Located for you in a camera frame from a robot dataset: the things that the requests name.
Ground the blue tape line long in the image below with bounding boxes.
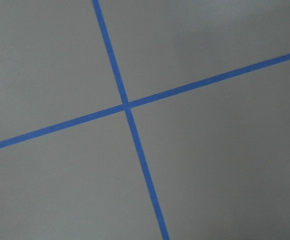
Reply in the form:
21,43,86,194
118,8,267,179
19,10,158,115
0,53,290,149

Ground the blue tape line crossing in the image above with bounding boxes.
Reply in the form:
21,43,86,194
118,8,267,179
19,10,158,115
92,0,170,240

